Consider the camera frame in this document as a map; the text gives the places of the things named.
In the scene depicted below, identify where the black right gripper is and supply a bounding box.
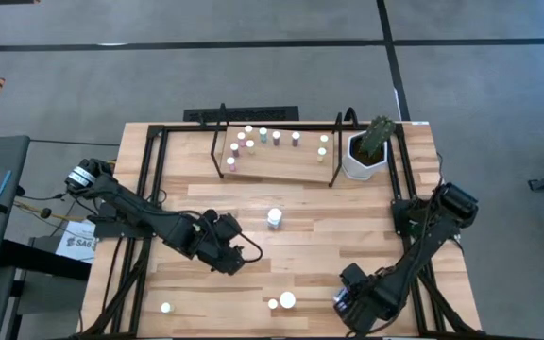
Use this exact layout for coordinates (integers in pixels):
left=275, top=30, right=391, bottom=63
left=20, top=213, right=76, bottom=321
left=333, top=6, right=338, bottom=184
left=331, top=263, right=387, bottom=334

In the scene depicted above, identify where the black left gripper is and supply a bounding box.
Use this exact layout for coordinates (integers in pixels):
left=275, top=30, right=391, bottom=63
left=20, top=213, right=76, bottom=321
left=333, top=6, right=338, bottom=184
left=194, top=211, right=248, bottom=277

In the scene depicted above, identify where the Tums antacid bottle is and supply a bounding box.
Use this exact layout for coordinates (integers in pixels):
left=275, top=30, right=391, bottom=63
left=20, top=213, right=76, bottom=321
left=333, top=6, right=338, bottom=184
left=266, top=207, right=283, bottom=231

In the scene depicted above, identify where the wide orange medicine bottle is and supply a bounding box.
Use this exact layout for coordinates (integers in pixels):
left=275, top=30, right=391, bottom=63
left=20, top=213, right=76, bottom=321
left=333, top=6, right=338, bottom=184
left=279, top=291, right=298, bottom=311

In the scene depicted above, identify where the white plant pot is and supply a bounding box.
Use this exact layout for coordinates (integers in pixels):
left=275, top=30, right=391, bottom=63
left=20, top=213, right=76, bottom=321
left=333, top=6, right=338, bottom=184
left=341, top=130, right=390, bottom=182

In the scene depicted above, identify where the black floor vent grille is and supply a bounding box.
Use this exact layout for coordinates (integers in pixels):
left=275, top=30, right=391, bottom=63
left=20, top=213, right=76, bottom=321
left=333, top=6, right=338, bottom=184
left=182, top=105, right=300, bottom=123

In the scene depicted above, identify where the white paper sign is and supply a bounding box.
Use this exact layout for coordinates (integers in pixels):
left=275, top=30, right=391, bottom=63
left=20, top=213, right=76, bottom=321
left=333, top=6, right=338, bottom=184
left=54, top=219, right=98, bottom=264

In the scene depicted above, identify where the green cactus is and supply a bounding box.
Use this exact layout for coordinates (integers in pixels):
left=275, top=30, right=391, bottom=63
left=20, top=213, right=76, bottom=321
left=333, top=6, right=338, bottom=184
left=359, top=115, right=398, bottom=160

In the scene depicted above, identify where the grey side table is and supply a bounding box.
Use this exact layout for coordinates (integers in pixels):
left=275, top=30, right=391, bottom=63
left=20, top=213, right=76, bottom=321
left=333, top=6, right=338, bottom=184
left=0, top=135, right=32, bottom=340

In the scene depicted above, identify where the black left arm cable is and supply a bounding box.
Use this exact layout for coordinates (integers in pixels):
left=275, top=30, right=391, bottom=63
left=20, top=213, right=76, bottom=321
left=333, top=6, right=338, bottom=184
left=232, top=229, right=264, bottom=264

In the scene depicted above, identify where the black metal shelf frame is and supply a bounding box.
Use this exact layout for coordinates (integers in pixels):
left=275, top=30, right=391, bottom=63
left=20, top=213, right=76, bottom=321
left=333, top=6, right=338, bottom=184
left=209, top=102, right=361, bottom=189

